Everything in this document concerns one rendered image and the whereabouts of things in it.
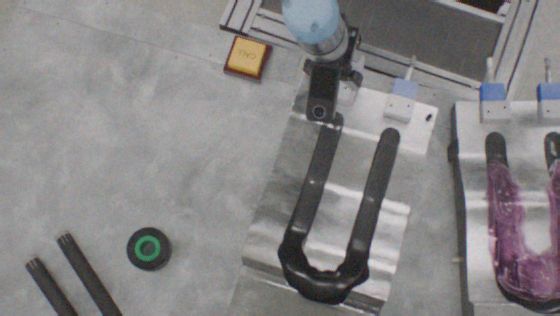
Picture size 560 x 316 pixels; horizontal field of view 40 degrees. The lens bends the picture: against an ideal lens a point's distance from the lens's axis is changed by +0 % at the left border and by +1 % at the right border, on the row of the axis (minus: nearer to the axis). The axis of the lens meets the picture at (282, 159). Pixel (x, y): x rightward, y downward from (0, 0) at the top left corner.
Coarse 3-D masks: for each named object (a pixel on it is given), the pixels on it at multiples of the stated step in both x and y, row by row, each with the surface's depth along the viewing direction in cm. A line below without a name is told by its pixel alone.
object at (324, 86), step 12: (312, 72) 123; (324, 72) 123; (336, 72) 122; (312, 84) 124; (324, 84) 123; (336, 84) 123; (312, 96) 125; (324, 96) 124; (336, 96) 124; (312, 108) 125; (324, 108) 124; (336, 108) 126; (312, 120) 126; (324, 120) 125
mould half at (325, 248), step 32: (384, 96) 144; (288, 128) 143; (352, 128) 142; (384, 128) 142; (416, 128) 142; (288, 160) 142; (352, 160) 141; (416, 160) 141; (288, 192) 139; (352, 192) 140; (256, 224) 134; (320, 224) 135; (352, 224) 136; (384, 224) 137; (256, 256) 133; (320, 256) 132; (384, 256) 132; (256, 288) 138; (288, 288) 138; (384, 288) 130
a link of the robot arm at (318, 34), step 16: (288, 0) 106; (304, 0) 106; (320, 0) 105; (288, 16) 106; (304, 16) 105; (320, 16) 105; (336, 16) 107; (304, 32) 106; (320, 32) 106; (336, 32) 110; (304, 48) 114; (320, 48) 112
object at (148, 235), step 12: (144, 228) 144; (156, 228) 144; (132, 240) 144; (144, 240) 144; (156, 240) 144; (168, 240) 145; (132, 252) 143; (156, 252) 143; (168, 252) 143; (144, 264) 143; (156, 264) 143
